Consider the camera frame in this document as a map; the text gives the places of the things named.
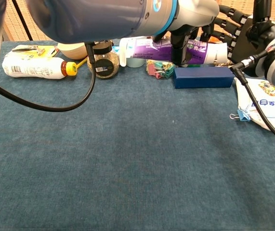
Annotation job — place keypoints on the blue tablecloth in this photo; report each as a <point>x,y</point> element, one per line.
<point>137,156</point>

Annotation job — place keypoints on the small white blue box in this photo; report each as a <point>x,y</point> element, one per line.
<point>116,50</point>

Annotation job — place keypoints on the blue binder clip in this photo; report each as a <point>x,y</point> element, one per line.
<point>244,115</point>

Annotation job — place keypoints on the glass jar black lid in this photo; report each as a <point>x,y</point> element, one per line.
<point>106,65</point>

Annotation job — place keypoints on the beige bowl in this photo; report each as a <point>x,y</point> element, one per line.
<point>74,51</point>

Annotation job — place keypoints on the white sugar bag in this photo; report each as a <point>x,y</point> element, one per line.
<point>274,110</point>

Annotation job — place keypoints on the purple white toothpaste tube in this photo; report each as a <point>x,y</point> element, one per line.
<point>151,51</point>

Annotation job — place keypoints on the yellow card with clippers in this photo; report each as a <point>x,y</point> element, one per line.
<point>31,51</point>

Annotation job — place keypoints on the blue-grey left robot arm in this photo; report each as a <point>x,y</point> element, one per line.
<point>91,16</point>

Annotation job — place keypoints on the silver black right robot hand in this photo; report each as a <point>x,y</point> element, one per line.
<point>245,36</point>

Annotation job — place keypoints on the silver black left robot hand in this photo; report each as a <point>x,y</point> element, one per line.
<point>195,12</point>

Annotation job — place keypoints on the clear tub of binder clips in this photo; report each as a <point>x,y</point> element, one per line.
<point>161,69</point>

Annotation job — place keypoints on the white drink bottle yellow cap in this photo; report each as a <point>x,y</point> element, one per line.
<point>31,68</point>

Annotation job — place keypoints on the navy blue rectangular box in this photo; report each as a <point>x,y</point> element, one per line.
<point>202,77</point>

